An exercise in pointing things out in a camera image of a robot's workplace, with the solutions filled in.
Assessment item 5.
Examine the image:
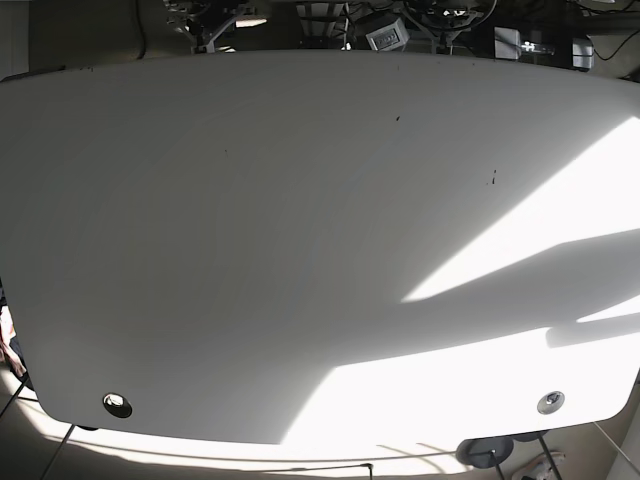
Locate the right table grommet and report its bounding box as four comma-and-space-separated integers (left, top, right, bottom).
537, 391, 565, 415

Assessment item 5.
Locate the table grommet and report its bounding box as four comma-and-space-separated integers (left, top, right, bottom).
102, 392, 133, 419
537, 391, 565, 415

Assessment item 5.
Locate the round black stand base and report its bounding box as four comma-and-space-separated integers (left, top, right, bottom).
456, 437, 514, 470

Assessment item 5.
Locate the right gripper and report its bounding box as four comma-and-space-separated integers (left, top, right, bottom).
164, 0, 246, 54

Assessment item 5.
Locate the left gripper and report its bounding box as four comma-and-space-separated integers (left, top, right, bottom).
402, 0, 498, 55

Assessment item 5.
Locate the left table grommet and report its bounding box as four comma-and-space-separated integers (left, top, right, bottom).
102, 392, 133, 419

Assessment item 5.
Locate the grey power adapter box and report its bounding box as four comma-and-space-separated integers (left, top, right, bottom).
494, 27, 522, 61

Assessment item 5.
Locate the grey socket box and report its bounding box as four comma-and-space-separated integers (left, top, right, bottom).
358, 12, 409, 52

